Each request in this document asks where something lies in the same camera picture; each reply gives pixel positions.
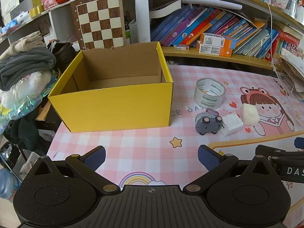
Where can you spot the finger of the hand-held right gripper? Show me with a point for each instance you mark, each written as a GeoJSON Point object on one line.
{"type": "Point", "coordinates": [268, 150]}
{"type": "Point", "coordinates": [299, 143]}

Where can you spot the white shelf unit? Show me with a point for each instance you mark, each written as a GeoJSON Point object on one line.
{"type": "Point", "coordinates": [141, 16]}

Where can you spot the pink checkered cartoon desk mat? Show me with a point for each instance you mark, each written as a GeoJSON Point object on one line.
{"type": "Point", "coordinates": [133, 142]}

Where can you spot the white flat board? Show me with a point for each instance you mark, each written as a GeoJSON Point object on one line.
{"type": "Point", "coordinates": [211, 2]}

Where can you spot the folded grey blanket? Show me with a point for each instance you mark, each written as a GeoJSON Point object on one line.
{"type": "Point", "coordinates": [26, 66]}

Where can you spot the small white red box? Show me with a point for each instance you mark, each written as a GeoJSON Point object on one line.
{"type": "Point", "coordinates": [181, 47]}

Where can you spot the wooden bookshelf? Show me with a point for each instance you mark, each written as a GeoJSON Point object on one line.
{"type": "Point", "coordinates": [213, 59]}

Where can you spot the cluttered pen holders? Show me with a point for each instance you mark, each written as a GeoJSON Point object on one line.
{"type": "Point", "coordinates": [287, 0]}

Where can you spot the brown white chessboard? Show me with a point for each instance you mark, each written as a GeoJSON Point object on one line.
{"type": "Point", "coordinates": [99, 21]}

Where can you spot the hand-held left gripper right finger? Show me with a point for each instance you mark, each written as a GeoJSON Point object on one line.
{"type": "Point", "coordinates": [207, 158]}

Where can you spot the black pen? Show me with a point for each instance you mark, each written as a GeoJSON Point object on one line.
{"type": "Point", "coordinates": [281, 86]}

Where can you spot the white plush in shiny bag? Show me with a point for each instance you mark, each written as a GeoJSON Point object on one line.
{"type": "Point", "coordinates": [28, 87]}

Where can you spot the white foam cube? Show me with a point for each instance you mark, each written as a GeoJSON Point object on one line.
{"type": "Point", "coordinates": [249, 115]}

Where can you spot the clear tape roll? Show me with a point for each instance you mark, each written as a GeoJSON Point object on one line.
{"type": "Point", "coordinates": [209, 102]}

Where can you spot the pile of papers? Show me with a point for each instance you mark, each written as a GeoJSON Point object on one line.
{"type": "Point", "coordinates": [292, 68]}

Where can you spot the row of red books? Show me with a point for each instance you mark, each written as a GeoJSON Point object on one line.
{"type": "Point", "coordinates": [285, 42]}

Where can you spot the clear water bottle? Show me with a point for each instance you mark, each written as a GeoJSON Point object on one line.
{"type": "Point", "coordinates": [8, 185]}

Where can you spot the yellow cardboard box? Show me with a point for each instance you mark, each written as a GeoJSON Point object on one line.
{"type": "Point", "coordinates": [114, 109]}

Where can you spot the row of colourful books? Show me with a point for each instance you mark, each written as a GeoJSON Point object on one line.
{"type": "Point", "coordinates": [190, 23]}

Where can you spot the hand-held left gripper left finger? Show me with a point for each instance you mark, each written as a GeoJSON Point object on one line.
{"type": "Point", "coordinates": [95, 158]}

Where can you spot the orange white carton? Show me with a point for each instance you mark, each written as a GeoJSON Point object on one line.
{"type": "Point", "coordinates": [217, 40]}
{"type": "Point", "coordinates": [213, 51]}

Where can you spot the white charger block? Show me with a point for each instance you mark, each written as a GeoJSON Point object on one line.
{"type": "Point", "coordinates": [231, 124]}

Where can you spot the grey toy car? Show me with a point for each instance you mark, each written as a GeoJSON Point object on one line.
{"type": "Point", "coordinates": [209, 123]}

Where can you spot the folded beige cloth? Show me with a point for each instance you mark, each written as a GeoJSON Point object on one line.
{"type": "Point", "coordinates": [23, 42]}

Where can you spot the dark brown bag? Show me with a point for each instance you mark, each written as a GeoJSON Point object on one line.
{"type": "Point", "coordinates": [63, 52]}

